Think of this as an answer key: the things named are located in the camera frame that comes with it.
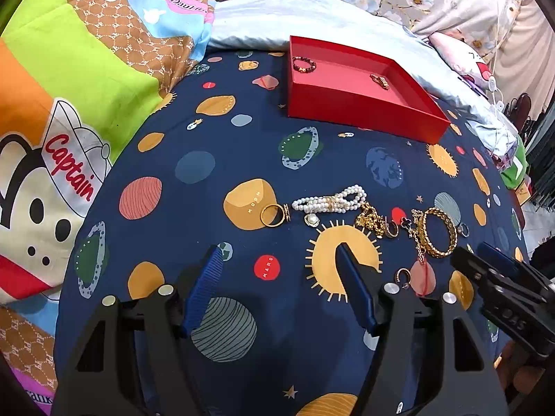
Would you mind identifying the small gold hoop earring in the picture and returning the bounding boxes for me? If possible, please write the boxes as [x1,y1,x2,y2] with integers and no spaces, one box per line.
[394,268,411,289]

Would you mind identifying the gold link bangle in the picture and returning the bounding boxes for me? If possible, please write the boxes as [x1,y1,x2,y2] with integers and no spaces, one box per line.
[417,208,458,258]

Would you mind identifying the green cloth item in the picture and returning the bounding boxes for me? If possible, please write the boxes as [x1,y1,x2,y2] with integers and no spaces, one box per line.
[501,137,528,190]

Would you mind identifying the person's right hand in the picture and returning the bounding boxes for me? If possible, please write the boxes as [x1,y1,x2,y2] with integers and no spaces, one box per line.
[494,340,545,395]

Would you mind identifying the gold chain with ring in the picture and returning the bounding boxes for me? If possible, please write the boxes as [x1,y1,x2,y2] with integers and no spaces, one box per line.
[353,202,401,240]

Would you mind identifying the white pearl bracelet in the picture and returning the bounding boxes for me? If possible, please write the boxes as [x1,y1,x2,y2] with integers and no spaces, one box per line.
[290,184,369,215]

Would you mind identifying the colourful monkey cartoon blanket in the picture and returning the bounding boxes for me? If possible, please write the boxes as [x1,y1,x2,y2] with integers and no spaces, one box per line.
[1,0,214,412]

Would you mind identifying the red jewelry tray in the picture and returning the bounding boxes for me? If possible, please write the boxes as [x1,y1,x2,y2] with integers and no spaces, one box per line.
[287,36,451,144]

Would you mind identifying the beige curtain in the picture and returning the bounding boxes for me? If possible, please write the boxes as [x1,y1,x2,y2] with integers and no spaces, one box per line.
[494,0,554,120]

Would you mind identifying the gold clover chain bracelet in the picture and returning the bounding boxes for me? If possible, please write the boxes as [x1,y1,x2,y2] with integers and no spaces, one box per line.
[399,209,431,265]

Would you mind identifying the light blue pillow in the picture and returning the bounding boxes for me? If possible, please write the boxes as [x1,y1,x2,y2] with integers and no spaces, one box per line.
[209,0,518,158]

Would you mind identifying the small pearl pendant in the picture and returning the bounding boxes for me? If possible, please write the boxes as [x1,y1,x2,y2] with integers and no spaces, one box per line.
[304,213,320,228]

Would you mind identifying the gold rings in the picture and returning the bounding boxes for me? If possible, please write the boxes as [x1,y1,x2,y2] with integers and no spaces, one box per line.
[258,202,292,229]

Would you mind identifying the dark wooden bead bracelet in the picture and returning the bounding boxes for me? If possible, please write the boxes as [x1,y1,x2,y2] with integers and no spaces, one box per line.
[291,55,318,75]

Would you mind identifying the pink white plush toy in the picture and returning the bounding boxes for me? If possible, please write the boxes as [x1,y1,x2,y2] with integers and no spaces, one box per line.
[429,32,493,91]

